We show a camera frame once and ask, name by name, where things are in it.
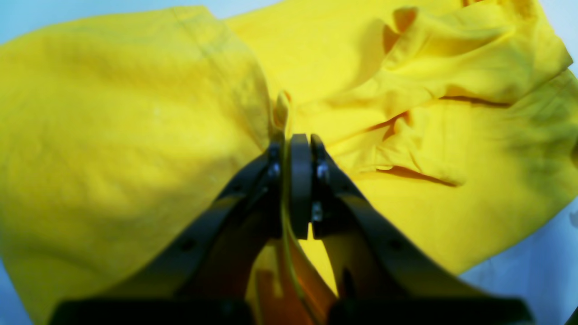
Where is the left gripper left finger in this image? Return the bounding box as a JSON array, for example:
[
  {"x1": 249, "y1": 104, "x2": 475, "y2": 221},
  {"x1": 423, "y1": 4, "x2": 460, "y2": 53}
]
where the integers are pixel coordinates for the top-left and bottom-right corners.
[{"x1": 50, "y1": 134, "x2": 284, "y2": 325}]

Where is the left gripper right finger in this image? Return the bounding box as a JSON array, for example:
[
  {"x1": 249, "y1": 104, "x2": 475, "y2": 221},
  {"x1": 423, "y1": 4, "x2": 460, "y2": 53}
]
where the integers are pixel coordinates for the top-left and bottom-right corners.
[{"x1": 289, "y1": 134, "x2": 533, "y2": 325}]

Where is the orange t-shirt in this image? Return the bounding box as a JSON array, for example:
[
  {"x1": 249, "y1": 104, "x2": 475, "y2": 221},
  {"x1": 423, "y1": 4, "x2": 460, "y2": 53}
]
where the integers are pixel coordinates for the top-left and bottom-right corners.
[{"x1": 1, "y1": 0, "x2": 577, "y2": 325}]

